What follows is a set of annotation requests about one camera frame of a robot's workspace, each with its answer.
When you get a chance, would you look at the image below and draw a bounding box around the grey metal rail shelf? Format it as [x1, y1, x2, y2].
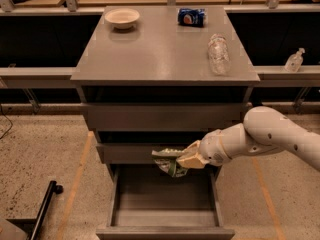
[0, 63, 75, 114]

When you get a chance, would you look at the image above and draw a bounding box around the clear hand sanitizer bottle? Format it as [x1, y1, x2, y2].
[284, 48, 305, 73]

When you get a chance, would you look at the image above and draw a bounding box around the open bottom drawer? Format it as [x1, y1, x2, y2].
[96, 164, 235, 240]

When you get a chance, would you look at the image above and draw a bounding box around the black floor cable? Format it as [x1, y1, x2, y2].
[0, 103, 14, 140]

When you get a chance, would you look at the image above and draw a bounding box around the green jalapeno chip bag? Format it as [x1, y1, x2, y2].
[151, 148, 188, 178]

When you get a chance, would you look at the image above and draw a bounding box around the grey middle drawer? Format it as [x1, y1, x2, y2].
[97, 144, 188, 164]

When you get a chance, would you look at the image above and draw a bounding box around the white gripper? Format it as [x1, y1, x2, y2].
[177, 129, 231, 169]

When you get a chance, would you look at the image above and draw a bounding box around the black chair base leg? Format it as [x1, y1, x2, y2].
[6, 180, 63, 240]

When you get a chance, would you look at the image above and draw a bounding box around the white ceramic bowl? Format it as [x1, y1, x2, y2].
[104, 8, 140, 30]

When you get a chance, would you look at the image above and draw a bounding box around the grey drawer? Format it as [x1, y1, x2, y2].
[97, 144, 188, 164]
[81, 103, 247, 132]

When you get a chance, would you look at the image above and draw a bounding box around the clear plastic water bottle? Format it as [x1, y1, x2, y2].
[208, 34, 231, 76]

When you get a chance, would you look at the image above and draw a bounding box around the grey top drawer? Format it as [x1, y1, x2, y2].
[81, 103, 247, 132]

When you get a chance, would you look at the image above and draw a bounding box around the blue pepsi can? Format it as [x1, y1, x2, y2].
[177, 8, 206, 27]

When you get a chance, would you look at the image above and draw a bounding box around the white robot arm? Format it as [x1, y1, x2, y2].
[177, 106, 320, 171]

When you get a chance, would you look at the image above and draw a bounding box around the grey drawer cabinet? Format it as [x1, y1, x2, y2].
[70, 5, 262, 182]

